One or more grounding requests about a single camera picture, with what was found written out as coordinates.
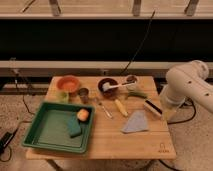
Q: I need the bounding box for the light green cup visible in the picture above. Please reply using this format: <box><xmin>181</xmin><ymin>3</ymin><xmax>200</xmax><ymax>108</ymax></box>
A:
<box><xmin>56</xmin><ymin>91</ymin><xmax>69</xmax><ymax>103</ymax></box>

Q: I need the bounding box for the green sponge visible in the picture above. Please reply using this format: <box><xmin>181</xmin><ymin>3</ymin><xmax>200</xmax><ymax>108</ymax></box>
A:
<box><xmin>68</xmin><ymin>115</ymin><xmax>82</xmax><ymax>138</ymax></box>

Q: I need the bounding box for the orange round fruit toy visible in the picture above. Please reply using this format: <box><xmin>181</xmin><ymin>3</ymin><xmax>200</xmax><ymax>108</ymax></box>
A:
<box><xmin>77</xmin><ymin>109</ymin><xmax>89</xmax><ymax>121</ymax></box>

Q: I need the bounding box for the small glass jar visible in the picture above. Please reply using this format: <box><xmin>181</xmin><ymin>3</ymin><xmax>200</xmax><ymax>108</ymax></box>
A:
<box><xmin>126</xmin><ymin>75</ymin><xmax>137</xmax><ymax>91</ymax></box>

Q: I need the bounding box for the green plastic tray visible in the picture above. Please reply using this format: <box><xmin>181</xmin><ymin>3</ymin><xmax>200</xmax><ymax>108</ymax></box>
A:
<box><xmin>22</xmin><ymin>102</ymin><xmax>95</xmax><ymax>154</ymax></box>

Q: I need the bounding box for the black hanging cable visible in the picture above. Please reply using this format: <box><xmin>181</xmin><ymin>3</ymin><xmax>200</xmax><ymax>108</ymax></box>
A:
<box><xmin>119</xmin><ymin>9</ymin><xmax>157</xmax><ymax>76</ymax></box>

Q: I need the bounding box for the green vegetable toy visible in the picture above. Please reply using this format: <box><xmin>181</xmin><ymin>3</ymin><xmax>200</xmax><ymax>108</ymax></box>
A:
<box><xmin>126</xmin><ymin>92</ymin><xmax>147</xmax><ymax>99</ymax></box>

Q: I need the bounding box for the dark brown bowl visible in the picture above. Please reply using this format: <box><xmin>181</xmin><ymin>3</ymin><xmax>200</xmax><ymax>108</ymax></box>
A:
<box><xmin>98</xmin><ymin>78</ymin><xmax>118</xmax><ymax>99</ymax></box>

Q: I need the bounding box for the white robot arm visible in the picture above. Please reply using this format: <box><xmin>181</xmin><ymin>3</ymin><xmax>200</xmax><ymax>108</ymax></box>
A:
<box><xmin>160</xmin><ymin>60</ymin><xmax>213</xmax><ymax>121</ymax></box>

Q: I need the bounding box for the small metal cup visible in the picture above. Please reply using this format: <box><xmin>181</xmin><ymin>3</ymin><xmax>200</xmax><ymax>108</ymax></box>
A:
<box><xmin>78</xmin><ymin>88</ymin><xmax>89</xmax><ymax>104</ymax></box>

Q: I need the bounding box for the blue grey cloth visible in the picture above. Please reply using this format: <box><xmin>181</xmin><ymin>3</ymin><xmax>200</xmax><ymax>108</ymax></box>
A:
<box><xmin>121</xmin><ymin>110</ymin><xmax>149</xmax><ymax>134</ymax></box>

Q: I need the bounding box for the white spoon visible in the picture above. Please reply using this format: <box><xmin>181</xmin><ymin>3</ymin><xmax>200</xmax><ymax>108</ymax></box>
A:
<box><xmin>102</xmin><ymin>82</ymin><xmax>129</xmax><ymax>92</ymax></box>

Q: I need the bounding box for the orange bowl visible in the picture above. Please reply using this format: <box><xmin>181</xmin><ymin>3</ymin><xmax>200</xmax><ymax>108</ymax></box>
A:
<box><xmin>57</xmin><ymin>75</ymin><xmax>80</xmax><ymax>93</ymax></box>

